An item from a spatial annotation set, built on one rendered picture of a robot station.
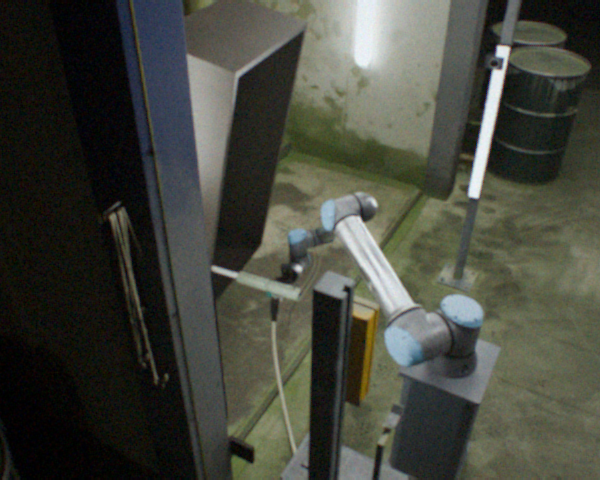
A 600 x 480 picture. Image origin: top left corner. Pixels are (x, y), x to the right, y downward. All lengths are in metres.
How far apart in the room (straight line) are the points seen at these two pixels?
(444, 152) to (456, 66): 0.61
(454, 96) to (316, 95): 1.02
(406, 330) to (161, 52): 1.24
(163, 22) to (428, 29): 2.89
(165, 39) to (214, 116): 0.84
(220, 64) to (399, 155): 2.56
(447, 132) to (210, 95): 2.41
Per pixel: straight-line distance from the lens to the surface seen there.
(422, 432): 2.49
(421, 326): 2.07
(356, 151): 4.49
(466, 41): 3.94
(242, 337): 3.19
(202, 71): 2.03
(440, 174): 4.32
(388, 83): 4.19
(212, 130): 2.10
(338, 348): 1.11
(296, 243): 2.86
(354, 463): 1.83
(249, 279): 2.72
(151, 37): 1.23
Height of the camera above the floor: 2.33
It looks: 37 degrees down
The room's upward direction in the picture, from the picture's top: straight up
